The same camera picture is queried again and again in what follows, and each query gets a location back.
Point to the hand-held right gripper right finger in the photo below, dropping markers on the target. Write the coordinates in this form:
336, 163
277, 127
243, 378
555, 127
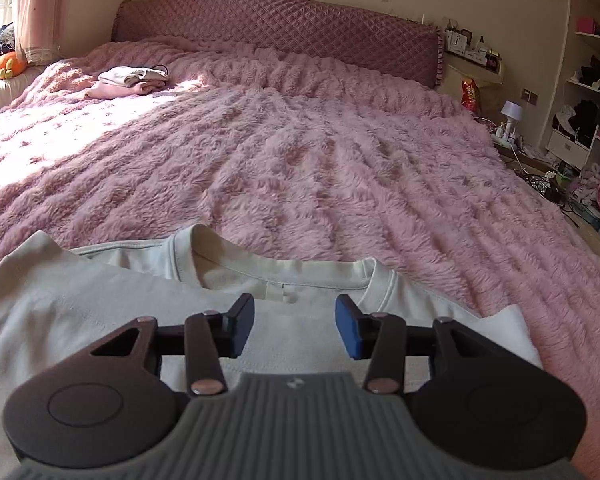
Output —
345, 332

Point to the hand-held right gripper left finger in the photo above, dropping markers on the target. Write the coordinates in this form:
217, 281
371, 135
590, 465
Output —
244, 340

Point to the white printed sweatshirt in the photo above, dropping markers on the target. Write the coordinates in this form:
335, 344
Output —
80, 310

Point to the black clothes on shelf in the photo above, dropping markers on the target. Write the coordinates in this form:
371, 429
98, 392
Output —
586, 116

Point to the pink fluffy blanket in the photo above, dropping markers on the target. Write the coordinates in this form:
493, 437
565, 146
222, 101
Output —
330, 160

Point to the white power strip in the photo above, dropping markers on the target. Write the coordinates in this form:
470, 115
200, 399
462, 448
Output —
507, 139

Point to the red snack bag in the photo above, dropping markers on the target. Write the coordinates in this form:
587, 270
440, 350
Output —
470, 96

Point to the small white table lamp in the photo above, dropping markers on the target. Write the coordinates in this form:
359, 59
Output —
511, 112

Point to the pink folded garment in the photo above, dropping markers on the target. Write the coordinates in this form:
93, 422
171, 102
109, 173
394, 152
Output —
110, 91

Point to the white folded garment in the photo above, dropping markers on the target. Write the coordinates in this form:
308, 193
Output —
130, 75

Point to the white drawer box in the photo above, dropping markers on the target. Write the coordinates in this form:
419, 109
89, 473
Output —
569, 149

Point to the cream bedside shelf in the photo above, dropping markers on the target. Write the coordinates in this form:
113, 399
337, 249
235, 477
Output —
472, 67

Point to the purple quilted headboard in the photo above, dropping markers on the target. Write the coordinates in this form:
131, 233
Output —
280, 25

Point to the cream long cushion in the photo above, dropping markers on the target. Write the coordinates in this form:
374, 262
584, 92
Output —
5, 95

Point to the orange plush toy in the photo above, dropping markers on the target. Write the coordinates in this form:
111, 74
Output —
9, 66

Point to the white shelf unit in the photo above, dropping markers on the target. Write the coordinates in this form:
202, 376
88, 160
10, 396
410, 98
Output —
587, 35

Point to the pink lace curtain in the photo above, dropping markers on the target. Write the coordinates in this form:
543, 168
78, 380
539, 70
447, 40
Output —
37, 10

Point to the wall socket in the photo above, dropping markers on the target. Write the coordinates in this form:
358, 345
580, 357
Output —
531, 96

